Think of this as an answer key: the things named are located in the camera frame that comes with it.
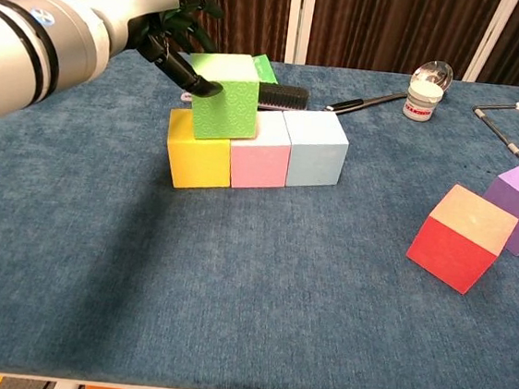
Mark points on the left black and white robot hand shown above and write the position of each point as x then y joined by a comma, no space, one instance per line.
131,4

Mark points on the green foam cube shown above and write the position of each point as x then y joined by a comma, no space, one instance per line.
227,107

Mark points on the yellow foam cube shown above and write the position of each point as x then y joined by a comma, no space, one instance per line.
197,165

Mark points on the light blue foam cube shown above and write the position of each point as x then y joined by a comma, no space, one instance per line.
316,165

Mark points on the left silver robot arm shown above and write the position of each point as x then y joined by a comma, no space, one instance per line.
33,50

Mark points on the pink foam cube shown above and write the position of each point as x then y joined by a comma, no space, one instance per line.
258,169

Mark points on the red foam cube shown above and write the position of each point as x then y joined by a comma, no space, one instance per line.
453,252

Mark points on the green foil sachet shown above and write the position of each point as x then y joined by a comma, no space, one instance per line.
267,67

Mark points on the grey brush with black bristles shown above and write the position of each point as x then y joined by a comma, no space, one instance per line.
288,97

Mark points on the small white jar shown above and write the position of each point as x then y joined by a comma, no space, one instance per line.
420,104

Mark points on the blue fabric table cover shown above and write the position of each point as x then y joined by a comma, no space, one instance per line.
248,305

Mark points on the white partition post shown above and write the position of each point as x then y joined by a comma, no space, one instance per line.
301,18
492,38

